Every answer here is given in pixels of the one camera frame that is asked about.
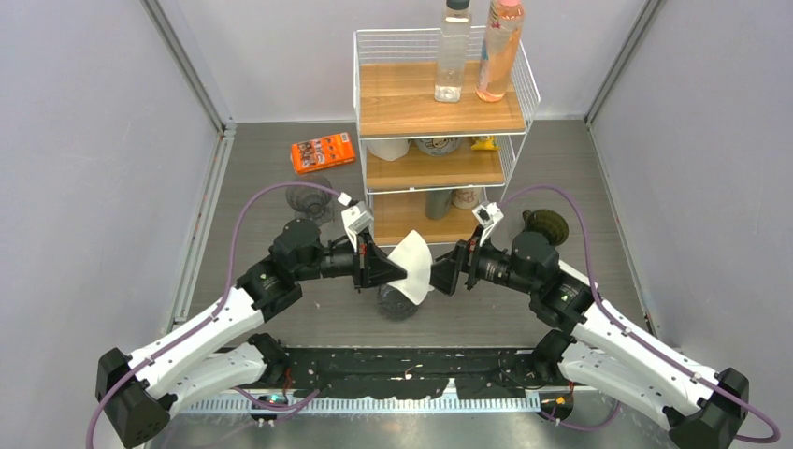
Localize white wire wooden shelf rack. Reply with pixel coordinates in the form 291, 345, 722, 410
353, 26, 541, 246

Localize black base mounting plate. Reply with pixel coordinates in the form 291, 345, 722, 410
256, 348, 570, 400

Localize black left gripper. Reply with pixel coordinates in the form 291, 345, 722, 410
296, 227, 408, 293

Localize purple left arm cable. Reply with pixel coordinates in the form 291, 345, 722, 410
83, 181, 342, 449

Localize white cup on shelf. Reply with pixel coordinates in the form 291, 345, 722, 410
366, 138, 411, 162

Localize yellow snack packet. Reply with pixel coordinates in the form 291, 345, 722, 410
470, 136, 500, 152

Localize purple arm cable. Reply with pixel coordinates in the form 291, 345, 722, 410
498, 183, 781, 445
83, 181, 342, 449

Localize grey metal can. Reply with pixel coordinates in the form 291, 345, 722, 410
425, 190, 454, 220

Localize clear water bottle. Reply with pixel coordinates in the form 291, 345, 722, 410
434, 0, 471, 103

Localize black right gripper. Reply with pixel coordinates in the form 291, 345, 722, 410
417, 225, 538, 297

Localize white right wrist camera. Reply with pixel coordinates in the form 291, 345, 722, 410
472, 202, 504, 246

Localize pink drink bottle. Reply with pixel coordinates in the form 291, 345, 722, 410
476, 0, 525, 102

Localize dark green dripper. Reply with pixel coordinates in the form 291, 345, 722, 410
522, 209, 570, 247

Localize printed ceramic bowl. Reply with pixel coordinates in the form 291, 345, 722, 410
413, 137, 462, 156

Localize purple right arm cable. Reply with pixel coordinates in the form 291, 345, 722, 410
498, 183, 781, 445

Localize orange snack box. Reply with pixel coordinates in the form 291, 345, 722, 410
290, 132, 356, 175

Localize smoky glass mug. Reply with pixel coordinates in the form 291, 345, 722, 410
376, 285, 420, 322

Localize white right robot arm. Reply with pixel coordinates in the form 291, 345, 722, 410
430, 230, 749, 448

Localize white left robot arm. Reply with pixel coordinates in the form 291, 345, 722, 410
92, 219, 409, 448

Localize white printed cup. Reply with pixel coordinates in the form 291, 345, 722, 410
452, 187, 483, 210

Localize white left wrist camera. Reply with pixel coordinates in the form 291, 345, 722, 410
338, 193, 374, 252

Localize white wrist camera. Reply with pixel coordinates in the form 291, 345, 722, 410
472, 202, 504, 246
338, 193, 374, 252

